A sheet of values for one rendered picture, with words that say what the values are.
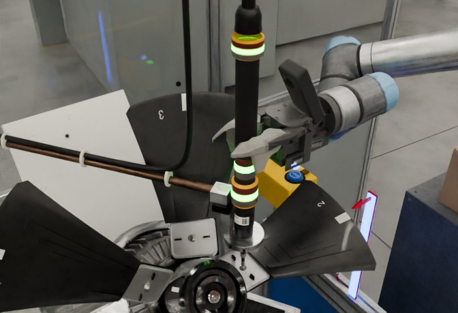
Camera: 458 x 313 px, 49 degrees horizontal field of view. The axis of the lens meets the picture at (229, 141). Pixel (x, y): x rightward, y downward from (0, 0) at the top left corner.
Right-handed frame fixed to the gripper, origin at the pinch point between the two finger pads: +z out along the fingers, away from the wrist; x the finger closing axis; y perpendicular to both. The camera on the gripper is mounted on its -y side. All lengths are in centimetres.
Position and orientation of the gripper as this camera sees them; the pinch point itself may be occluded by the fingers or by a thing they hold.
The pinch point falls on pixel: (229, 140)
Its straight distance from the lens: 73.4
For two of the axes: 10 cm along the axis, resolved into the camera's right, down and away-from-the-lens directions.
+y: -0.1, 8.3, 5.5
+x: -5.8, -4.5, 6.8
